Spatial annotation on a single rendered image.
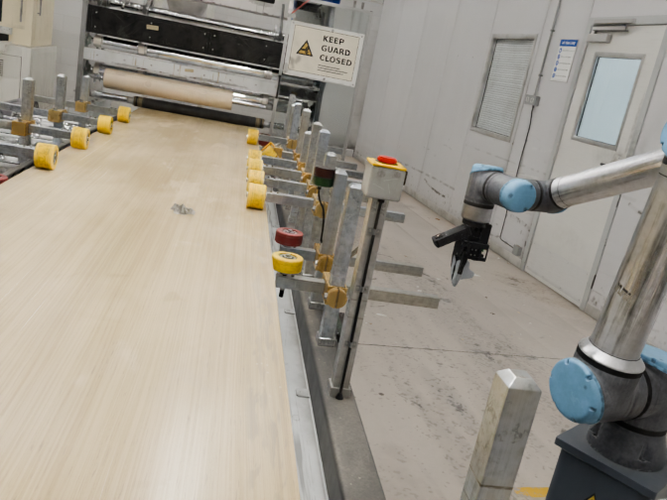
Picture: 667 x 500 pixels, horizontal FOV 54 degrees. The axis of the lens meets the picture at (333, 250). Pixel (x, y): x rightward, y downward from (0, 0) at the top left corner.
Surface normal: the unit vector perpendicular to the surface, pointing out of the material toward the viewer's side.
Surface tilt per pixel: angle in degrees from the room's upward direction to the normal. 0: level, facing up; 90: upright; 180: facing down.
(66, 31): 90
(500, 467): 90
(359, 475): 0
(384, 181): 90
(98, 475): 0
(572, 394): 95
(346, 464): 0
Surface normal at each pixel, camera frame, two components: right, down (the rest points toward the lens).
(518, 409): 0.12, 0.29
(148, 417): 0.18, -0.95
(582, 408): -0.90, 0.04
